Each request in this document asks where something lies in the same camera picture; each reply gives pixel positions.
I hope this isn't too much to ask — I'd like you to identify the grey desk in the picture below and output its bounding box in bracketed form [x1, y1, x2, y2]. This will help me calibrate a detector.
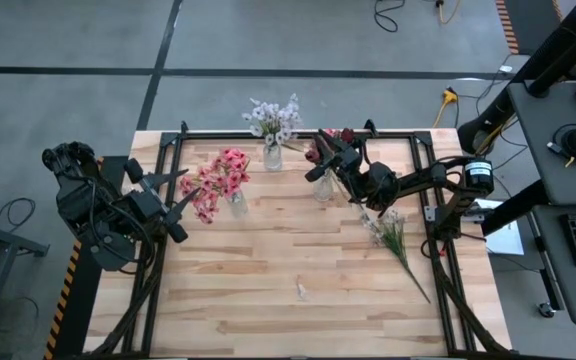
[530, 203, 576, 327]
[506, 79, 576, 207]

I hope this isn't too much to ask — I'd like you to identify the yellow plug with cable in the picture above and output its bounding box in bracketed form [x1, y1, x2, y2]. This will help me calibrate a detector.
[432, 87, 459, 129]

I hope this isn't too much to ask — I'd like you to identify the black metal table frame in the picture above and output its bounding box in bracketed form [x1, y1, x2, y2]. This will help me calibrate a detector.
[82, 119, 514, 360]

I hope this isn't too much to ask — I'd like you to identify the ribbed glass bottle vase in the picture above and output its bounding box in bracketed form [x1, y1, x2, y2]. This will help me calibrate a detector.
[262, 143, 283, 172]

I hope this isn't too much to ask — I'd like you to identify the black tower fan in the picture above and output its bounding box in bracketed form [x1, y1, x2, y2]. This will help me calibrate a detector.
[456, 0, 576, 155]

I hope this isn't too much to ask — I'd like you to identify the white artificial flower bunch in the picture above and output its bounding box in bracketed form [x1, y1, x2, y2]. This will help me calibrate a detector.
[267, 93, 304, 146]
[362, 209, 432, 305]
[241, 97, 274, 146]

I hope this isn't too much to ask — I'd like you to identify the black floor cable loop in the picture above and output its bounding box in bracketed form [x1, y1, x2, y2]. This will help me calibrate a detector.
[0, 197, 37, 231]

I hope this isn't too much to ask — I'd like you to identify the pink artificial flower bunch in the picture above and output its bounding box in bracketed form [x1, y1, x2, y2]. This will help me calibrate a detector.
[210, 147, 252, 199]
[307, 128, 372, 226]
[178, 174, 219, 225]

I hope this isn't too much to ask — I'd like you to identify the dark floor mat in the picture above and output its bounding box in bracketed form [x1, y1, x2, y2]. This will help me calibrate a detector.
[505, 0, 564, 54]

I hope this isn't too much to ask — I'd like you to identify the diamond-cut cylindrical glass vase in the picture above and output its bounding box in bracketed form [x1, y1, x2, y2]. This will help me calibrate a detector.
[226, 189, 250, 219]

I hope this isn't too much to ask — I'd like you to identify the white paper sheet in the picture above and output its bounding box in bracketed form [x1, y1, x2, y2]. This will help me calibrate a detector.
[475, 198, 526, 256]

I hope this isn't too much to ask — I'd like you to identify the conical glass vase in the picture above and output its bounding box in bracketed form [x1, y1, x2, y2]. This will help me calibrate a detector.
[312, 172, 334, 203]

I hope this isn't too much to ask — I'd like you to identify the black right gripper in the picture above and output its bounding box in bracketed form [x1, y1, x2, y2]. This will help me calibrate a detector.
[304, 127, 368, 183]

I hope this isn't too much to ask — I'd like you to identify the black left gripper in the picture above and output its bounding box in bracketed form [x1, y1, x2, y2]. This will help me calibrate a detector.
[124, 158, 201, 245]

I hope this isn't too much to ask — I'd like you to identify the yellow floor cable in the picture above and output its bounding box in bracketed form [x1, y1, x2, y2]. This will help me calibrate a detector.
[435, 0, 462, 25]

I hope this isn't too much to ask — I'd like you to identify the black pole on desk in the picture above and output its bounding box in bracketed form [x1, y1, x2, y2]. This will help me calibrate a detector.
[525, 37, 576, 99]

